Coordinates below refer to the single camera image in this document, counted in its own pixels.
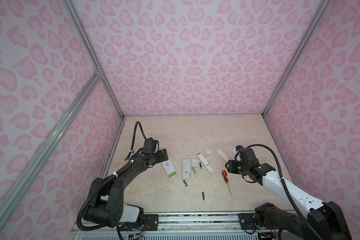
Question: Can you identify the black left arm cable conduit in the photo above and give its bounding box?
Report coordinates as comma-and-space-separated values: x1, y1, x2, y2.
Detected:
76, 121, 148, 232

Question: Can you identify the right rear aluminium frame post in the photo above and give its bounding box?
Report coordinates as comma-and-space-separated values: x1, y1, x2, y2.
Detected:
262, 0, 332, 119

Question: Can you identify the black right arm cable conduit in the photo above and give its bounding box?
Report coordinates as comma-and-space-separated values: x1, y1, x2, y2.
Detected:
242, 143, 323, 240

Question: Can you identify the small white remote control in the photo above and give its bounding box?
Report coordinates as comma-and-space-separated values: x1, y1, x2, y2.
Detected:
182, 158, 192, 180

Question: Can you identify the diagonal aluminium frame bar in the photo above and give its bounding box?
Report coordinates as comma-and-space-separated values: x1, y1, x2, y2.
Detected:
0, 73, 102, 233

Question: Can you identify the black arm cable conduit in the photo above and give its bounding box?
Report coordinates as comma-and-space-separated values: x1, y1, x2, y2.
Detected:
242, 143, 323, 240
76, 121, 148, 232

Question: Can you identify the small white battery cover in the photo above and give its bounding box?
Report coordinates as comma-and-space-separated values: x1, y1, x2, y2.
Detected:
191, 159, 199, 168

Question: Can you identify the orange black screwdriver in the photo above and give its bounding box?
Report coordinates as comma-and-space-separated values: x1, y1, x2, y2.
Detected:
222, 170, 232, 197

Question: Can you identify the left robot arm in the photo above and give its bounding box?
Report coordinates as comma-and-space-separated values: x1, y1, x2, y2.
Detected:
76, 138, 169, 231

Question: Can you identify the white remote with green buttons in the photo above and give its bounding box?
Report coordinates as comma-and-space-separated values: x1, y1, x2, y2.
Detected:
162, 160, 178, 179

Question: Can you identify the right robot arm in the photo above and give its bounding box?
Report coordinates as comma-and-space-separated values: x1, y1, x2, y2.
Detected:
222, 145, 352, 240

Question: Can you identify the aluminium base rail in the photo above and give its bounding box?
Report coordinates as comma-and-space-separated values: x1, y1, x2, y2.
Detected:
68, 209, 331, 240

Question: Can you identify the aluminium corner frame post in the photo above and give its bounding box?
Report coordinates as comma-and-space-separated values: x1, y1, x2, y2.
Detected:
60, 0, 125, 120

